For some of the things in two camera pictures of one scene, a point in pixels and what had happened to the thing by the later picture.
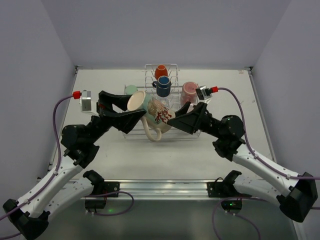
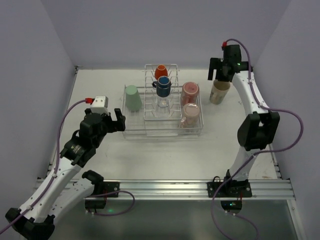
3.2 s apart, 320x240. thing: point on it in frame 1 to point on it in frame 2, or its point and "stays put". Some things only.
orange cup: x=160 y=70 stays put
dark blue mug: x=163 y=85 stays put
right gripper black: x=201 y=116 to x=219 y=68
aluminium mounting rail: x=238 y=189 stays put
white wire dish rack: x=161 y=103 stays put
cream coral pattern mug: x=154 y=120 to x=219 y=90
